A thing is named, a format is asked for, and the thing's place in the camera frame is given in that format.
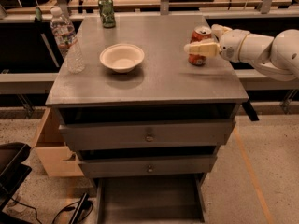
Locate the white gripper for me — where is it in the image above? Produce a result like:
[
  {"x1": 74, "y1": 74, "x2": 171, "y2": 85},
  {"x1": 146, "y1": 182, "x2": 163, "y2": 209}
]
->
[{"x1": 184, "y1": 24, "x2": 250, "y2": 63}]

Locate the red coke can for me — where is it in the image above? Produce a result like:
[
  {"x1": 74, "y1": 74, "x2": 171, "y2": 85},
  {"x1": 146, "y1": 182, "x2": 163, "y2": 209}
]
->
[{"x1": 188, "y1": 26, "x2": 212, "y2": 66}]

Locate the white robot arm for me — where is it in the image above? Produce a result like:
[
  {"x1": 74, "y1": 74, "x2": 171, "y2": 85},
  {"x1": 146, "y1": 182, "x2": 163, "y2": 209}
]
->
[{"x1": 184, "y1": 24, "x2": 299, "y2": 81}]

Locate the grey top drawer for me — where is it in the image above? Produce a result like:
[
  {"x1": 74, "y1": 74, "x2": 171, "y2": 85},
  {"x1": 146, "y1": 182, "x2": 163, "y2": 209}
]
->
[{"x1": 59, "y1": 119, "x2": 235, "y2": 151}]

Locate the grey drawer cabinet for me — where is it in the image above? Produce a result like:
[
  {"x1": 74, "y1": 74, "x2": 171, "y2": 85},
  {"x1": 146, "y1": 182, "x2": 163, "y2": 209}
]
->
[{"x1": 45, "y1": 14, "x2": 249, "y2": 224}]

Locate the green soda can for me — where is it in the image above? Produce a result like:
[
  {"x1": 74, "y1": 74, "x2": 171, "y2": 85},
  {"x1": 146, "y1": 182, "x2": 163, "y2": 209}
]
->
[{"x1": 98, "y1": 0, "x2": 116, "y2": 28}]

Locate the grey middle drawer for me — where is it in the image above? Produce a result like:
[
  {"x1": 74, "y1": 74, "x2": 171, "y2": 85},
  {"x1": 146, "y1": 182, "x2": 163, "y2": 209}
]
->
[{"x1": 78, "y1": 155, "x2": 217, "y2": 178}]

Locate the grey open bottom drawer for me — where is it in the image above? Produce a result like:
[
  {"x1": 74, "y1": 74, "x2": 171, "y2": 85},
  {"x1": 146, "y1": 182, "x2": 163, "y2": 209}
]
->
[{"x1": 95, "y1": 175, "x2": 205, "y2": 224}]

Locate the white paper bowl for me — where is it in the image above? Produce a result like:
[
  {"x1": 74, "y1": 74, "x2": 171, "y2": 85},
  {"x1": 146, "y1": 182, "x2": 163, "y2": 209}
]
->
[{"x1": 99, "y1": 44, "x2": 145, "y2": 73}]

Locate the clear plastic water bottle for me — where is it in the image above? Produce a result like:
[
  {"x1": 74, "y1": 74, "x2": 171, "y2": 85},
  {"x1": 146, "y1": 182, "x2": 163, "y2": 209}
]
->
[{"x1": 50, "y1": 7, "x2": 85, "y2": 74}]

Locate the light wooden box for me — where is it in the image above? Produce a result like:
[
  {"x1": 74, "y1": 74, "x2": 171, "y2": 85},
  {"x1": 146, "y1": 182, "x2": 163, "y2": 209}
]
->
[{"x1": 32, "y1": 108, "x2": 83, "y2": 177}]

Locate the black chair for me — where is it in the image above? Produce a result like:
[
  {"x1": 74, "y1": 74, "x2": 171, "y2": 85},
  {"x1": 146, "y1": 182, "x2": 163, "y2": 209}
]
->
[{"x1": 0, "y1": 142, "x2": 32, "y2": 224}]

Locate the grey metal shelf rail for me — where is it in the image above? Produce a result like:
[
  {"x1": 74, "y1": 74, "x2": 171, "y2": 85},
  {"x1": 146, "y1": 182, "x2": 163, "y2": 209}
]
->
[{"x1": 0, "y1": 73, "x2": 58, "y2": 94}]

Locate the black floor cable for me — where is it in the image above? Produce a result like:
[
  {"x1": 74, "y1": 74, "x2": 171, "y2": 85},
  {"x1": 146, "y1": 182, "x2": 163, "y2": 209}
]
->
[{"x1": 8, "y1": 192, "x2": 94, "y2": 224}]

